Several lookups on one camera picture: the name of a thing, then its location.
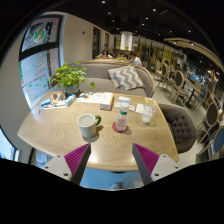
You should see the grey zigzag cushion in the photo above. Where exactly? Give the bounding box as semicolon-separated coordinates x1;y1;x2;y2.
108;66;144;91

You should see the green potted plant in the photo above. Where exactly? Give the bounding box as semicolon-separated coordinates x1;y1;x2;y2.
50;62;91;95

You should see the blue card on table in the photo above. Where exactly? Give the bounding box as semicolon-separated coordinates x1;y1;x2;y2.
41;98;51;107

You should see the grey curved sofa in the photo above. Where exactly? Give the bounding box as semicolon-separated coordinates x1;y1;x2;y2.
49;60;157;98

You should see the clear plastic water bottle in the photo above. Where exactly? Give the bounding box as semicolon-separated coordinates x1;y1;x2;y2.
116;102;129;132

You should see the wooden table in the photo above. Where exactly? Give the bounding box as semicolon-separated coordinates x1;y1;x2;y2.
18;101;179;172

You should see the white small box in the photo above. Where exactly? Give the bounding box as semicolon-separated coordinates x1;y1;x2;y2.
118;96;130;104

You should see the red round coaster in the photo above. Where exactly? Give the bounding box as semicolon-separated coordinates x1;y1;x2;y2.
112;121;128;133

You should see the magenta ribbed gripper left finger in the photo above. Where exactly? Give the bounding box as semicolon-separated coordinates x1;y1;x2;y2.
64;143;91;185

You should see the white napkin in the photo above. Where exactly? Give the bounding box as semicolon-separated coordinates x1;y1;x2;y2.
135;104;144;114

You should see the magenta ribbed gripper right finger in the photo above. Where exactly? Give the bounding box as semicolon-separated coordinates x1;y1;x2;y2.
132;143;159;185

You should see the yellow white card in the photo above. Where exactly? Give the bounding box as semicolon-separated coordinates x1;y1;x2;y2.
145;98;154;104

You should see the white open book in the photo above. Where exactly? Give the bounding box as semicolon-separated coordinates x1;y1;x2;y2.
77;92;114;110

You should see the grey tufted armchair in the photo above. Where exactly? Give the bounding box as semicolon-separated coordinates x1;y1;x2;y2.
159;104;196;153

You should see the blue white tissue box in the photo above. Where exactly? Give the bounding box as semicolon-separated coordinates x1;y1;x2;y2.
65;94;76;107

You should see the clear drinking glass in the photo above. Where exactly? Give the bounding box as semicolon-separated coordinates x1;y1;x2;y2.
142;104;156;124

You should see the white mug green handle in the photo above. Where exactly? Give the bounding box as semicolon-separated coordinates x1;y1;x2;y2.
77;114;101;138

